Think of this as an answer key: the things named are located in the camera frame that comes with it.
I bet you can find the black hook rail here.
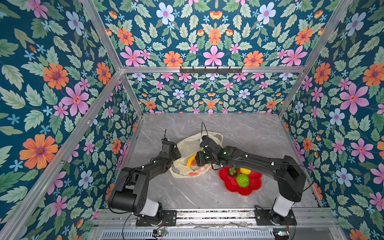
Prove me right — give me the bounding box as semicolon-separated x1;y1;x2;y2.
179;67;243;75

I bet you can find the yellow fake lemon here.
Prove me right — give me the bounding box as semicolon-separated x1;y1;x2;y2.
240;168;252;175

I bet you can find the yellow fake banana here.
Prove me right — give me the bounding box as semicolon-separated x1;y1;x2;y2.
187;154;198;169

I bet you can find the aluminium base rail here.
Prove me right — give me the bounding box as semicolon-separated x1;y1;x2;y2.
92;207;340;230

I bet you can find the cream plastic fruit-print bag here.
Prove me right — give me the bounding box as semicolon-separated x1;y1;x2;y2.
170;131;224;179

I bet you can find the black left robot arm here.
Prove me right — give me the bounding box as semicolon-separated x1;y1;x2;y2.
108;138;181;217

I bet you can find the red flower-shaped plastic bowl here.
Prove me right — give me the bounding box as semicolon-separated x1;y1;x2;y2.
219;167;263;196

